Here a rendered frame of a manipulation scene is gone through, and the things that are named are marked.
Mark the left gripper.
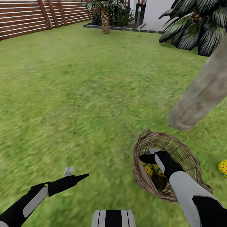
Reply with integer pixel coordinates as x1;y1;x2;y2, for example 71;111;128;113
57;173;89;193

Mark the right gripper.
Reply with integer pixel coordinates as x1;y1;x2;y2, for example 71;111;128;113
139;154;154;164

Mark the robot trunk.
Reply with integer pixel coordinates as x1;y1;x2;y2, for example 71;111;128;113
91;210;136;227

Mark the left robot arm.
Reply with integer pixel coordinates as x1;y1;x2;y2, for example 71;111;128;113
0;166;89;227

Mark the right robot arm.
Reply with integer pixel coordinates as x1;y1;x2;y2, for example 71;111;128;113
139;147;227;227

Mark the wicker basket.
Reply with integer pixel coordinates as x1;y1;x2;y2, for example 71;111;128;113
132;128;214;204

